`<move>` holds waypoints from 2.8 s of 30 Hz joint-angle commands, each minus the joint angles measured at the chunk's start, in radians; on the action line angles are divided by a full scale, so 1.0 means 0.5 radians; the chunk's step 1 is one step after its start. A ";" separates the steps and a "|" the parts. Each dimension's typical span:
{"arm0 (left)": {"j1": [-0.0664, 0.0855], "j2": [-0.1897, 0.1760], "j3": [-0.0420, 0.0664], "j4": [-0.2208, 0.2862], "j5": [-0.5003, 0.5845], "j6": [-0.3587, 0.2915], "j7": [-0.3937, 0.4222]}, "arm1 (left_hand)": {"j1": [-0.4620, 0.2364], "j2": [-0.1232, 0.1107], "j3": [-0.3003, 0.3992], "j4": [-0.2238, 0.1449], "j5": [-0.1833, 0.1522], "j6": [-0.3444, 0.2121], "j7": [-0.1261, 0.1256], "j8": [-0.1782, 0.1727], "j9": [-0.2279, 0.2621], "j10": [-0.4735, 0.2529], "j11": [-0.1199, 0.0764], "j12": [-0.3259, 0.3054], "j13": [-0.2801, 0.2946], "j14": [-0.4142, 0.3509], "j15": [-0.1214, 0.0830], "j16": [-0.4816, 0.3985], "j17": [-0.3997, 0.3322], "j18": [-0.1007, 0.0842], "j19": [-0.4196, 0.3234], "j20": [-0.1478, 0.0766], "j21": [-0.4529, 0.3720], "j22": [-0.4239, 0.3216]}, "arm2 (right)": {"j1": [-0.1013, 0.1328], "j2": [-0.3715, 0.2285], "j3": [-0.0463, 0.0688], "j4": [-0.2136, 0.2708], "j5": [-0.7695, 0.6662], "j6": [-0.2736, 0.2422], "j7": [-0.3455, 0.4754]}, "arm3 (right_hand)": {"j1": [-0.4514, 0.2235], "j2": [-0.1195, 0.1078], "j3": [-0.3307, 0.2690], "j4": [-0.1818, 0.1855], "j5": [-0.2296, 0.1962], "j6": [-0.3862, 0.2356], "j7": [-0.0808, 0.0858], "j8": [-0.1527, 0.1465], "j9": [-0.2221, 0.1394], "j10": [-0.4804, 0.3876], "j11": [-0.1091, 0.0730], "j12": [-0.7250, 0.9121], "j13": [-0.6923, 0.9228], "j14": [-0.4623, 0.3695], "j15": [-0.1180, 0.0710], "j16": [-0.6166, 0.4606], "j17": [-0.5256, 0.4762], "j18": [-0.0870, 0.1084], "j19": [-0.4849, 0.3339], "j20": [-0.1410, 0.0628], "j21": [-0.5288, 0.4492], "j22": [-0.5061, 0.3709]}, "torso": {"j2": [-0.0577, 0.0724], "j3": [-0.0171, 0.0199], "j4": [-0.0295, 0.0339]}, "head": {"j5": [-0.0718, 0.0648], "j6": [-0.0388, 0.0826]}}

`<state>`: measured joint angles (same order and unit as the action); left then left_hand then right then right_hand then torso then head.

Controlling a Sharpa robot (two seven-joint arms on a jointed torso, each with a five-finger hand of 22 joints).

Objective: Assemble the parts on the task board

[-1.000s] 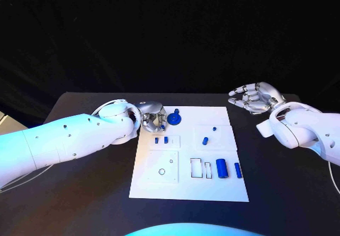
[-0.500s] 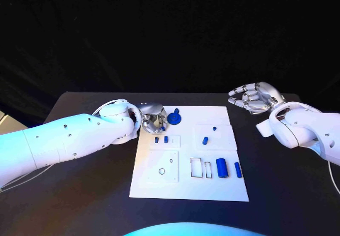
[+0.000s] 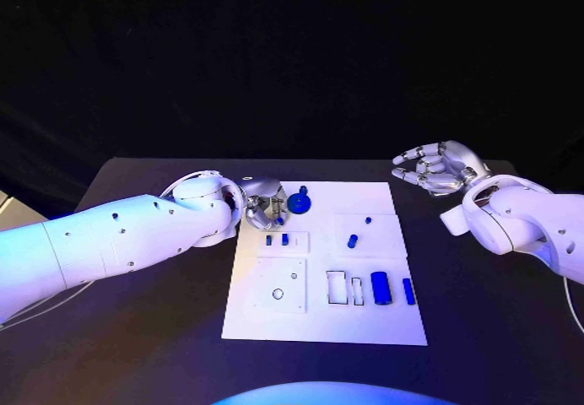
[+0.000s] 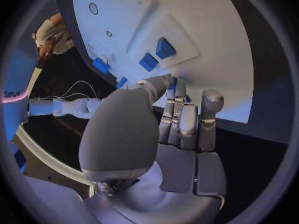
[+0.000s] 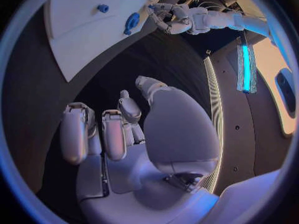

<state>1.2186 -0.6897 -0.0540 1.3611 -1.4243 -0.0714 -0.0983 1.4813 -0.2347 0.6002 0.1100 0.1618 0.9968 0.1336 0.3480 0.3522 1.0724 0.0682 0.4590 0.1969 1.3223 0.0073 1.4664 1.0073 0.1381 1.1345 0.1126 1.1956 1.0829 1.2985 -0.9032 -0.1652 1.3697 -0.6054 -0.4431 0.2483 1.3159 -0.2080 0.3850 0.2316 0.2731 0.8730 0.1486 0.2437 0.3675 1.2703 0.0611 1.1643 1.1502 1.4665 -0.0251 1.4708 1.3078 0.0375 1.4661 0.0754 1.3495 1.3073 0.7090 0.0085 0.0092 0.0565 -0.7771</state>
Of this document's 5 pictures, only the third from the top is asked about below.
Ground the large blue cylinder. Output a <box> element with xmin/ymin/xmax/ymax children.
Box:
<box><xmin>370</xmin><ymin>271</ymin><xmax>394</xmax><ymax>306</ymax></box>

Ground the white cable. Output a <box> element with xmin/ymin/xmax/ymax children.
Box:
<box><xmin>563</xmin><ymin>274</ymin><xmax>584</xmax><ymax>335</ymax></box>
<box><xmin>159</xmin><ymin>170</ymin><xmax>223</xmax><ymax>197</ymax></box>
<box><xmin>0</xmin><ymin>279</ymin><xmax>97</xmax><ymax>332</ymax></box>

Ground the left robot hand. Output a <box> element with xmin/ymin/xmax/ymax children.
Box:
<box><xmin>236</xmin><ymin>176</ymin><xmax>290</xmax><ymax>231</ymax></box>

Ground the white task board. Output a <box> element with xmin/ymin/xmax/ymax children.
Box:
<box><xmin>221</xmin><ymin>181</ymin><xmax>430</xmax><ymax>347</ymax></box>

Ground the blue gear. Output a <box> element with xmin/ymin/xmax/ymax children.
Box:
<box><xmin>286</xmin><ymin>186</ymin><xmax>315</xmax><ymax>215</ymax></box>

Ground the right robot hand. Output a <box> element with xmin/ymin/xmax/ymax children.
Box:
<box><xmin>391</xmin><ymin>140</ymin><xmax>495</xmax><ymax>197</ymax></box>

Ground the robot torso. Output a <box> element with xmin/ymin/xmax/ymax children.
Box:
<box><xmin>210</xmin><ymin>381</ymin><xmax>464</xmax><ymax>405</ymax></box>

